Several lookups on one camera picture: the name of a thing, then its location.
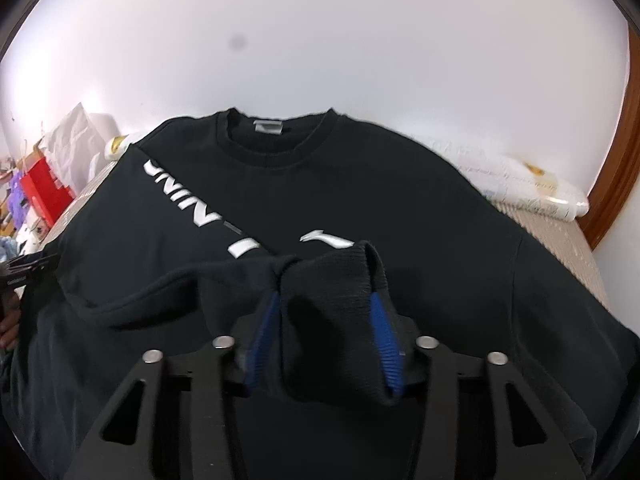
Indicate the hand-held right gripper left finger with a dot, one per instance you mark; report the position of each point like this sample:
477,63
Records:
264,332

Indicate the red box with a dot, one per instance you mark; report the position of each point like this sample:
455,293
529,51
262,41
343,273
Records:
45,190

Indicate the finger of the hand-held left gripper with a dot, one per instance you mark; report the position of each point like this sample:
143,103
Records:
37,261

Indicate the cardboard box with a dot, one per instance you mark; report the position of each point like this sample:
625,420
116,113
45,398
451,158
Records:
31,152

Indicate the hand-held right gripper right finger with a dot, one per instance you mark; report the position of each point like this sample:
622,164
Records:
386,342

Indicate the plastic-wrapped printed roll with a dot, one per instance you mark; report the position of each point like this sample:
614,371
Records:
520,180

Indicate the black sweatshirt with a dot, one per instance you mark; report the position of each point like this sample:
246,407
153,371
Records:
400,200

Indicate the brown wooden door frame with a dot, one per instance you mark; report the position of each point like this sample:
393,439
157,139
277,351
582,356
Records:
615,160

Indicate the white plastic bag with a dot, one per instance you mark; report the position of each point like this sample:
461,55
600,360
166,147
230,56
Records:
75,140

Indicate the purple packet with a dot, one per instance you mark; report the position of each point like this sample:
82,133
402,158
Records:
20,190

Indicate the person's left hand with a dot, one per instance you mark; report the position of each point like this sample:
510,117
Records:
7,327

